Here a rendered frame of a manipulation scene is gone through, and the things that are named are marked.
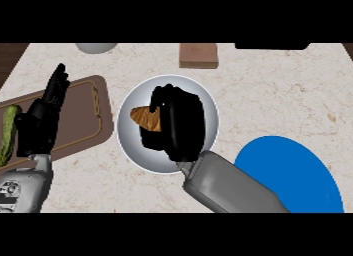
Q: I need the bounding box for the brown croissant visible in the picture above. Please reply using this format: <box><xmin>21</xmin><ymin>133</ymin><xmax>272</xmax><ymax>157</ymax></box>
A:
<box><xmin>129</xmin><ymin>105</ymin><xmax>163</xmax><ymax>133</ymax></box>

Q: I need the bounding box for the grey round bowl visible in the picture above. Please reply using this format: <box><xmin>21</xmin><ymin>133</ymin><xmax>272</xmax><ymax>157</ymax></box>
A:
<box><xmin>74</xmin><ymin>43</ymin><xmax>120</xmax><ymax>55</ymax></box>

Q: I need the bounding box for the brown cutting board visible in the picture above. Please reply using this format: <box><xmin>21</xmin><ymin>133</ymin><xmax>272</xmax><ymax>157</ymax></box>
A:
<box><xmin>0</xmin><ymin>74</ymin><xmax>116</xmax><ymax>186</ymax></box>

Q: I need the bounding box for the brown wooden block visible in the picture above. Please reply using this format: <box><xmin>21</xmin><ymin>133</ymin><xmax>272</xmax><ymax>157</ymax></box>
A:
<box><xmin>178</xmin><ymin>43</ymin><xmax>220</xmax><ymax>70</ymax></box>

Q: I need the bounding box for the blue round bowl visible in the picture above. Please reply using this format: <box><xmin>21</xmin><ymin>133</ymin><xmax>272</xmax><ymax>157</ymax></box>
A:
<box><xmin>234</xmin><ymin>135</ymin><xmax>346</xmax><ymax>214</ymax></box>

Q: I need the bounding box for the black appliance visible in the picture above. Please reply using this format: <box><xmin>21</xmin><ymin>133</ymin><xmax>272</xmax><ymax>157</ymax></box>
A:
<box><xmin>234</xmin><ymin>43</ymin><xmax>311</xmax><ymax>51</ymax></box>

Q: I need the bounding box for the green pickle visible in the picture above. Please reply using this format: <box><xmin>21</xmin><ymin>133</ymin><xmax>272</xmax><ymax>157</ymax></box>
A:
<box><xmin>0</xmin><ymin>104</ymin><xmax>23</xmax><ymax>168</ymax></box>

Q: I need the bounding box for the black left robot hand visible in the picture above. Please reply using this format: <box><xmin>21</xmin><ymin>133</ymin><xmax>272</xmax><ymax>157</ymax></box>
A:
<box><xmin>14</xmin><ymin>63</ymin><xmax>71</xmax><ymax>158</ymax></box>

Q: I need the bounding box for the white round plate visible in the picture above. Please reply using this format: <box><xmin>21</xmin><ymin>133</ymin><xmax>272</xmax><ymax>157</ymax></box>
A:
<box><xmin>116</xmin><ymin>74</ymin><xmax>220</xmax><ymax>175</ymax></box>

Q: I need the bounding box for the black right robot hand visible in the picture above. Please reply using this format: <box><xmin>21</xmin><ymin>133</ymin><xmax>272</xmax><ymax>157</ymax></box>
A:
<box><xmin>138</xmin><ymin>83</ymin><xmax>206</xmax><ymax>163</ymax></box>

